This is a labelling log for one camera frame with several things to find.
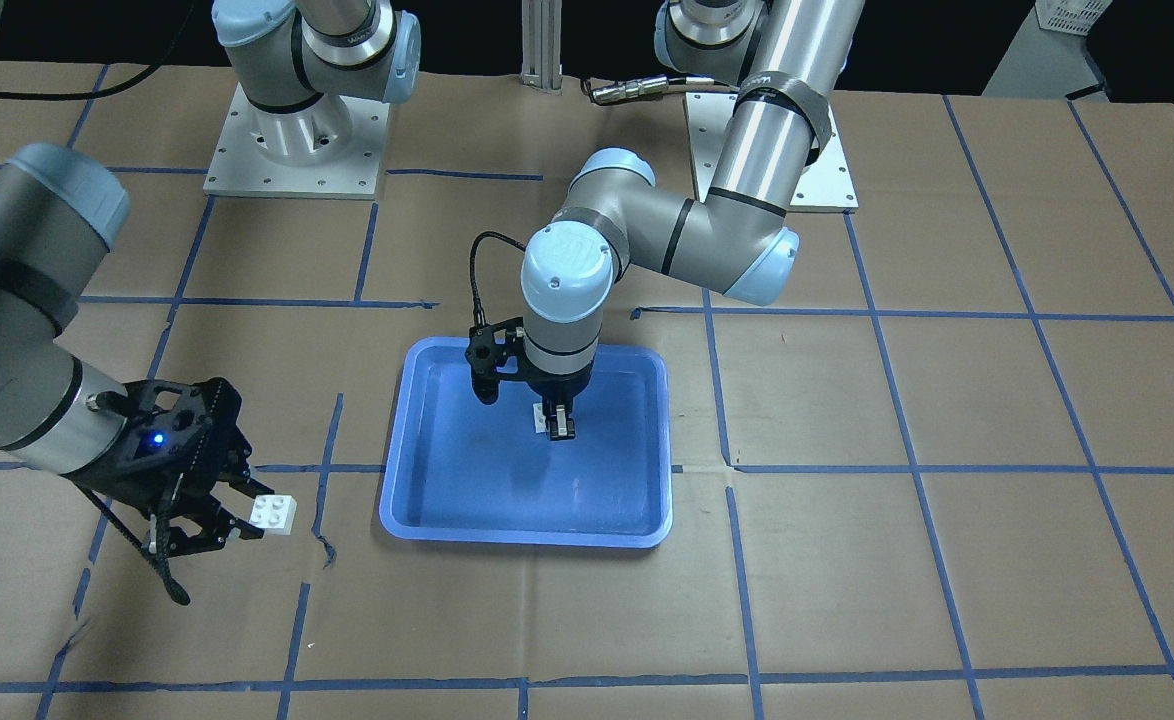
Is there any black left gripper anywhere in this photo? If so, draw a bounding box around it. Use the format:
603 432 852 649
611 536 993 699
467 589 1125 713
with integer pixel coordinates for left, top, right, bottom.
527 372 591 440

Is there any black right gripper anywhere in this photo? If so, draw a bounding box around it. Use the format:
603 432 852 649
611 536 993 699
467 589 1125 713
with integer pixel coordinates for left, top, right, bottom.
72 377 275 561

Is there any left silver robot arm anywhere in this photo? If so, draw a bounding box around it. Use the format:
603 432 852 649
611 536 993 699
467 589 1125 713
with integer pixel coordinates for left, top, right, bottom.
519 1 863 439

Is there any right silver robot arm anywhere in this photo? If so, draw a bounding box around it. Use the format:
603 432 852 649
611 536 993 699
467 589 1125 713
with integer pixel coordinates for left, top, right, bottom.
0 1 421 565

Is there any blue plastic tray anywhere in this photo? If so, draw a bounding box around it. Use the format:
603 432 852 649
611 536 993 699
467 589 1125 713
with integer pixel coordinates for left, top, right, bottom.
378 337 673 550

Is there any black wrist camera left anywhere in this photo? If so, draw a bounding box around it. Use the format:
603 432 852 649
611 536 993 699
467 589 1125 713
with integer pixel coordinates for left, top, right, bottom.
465 316 527 405

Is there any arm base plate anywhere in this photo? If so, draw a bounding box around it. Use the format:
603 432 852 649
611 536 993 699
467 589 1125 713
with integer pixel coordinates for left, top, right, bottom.
684 92 861 213
203 88 392 200

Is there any aluminium frame post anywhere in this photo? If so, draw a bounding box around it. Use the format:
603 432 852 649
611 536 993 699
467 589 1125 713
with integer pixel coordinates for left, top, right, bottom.
519 0 564 94

